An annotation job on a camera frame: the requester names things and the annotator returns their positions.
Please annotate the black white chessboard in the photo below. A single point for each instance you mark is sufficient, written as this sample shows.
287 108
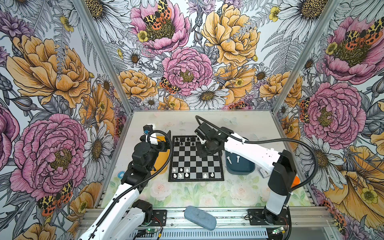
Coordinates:
188 166

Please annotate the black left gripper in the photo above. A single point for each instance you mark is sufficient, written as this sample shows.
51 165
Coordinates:
162 144

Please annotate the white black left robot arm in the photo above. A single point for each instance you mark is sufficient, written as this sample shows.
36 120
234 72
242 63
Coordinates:
125 212

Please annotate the yellow plastic tray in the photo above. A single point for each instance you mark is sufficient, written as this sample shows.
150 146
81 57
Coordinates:
161 159

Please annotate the grey blue oval pouch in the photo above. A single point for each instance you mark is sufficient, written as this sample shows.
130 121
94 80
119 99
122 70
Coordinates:
200 218

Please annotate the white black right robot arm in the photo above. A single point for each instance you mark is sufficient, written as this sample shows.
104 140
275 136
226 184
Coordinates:
279 166

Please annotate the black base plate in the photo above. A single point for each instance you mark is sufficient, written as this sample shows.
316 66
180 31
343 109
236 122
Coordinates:
261 217
155 218

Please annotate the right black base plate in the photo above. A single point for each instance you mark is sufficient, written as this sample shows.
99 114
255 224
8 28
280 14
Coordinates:
261 217

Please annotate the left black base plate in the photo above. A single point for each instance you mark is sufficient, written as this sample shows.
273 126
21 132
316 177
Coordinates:
155 218

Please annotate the grey metal small box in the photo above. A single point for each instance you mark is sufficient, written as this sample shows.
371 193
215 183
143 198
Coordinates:
264 173

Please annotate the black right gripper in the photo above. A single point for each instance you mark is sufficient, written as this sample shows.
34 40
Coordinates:
202 153

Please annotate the teal plastic tray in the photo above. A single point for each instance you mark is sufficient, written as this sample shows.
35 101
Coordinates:
237 165

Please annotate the aluminium front rail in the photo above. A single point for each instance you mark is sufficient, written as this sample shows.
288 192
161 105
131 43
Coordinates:
236 218

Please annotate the orange plastic bottle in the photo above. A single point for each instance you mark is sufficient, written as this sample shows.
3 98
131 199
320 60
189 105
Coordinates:
296 182

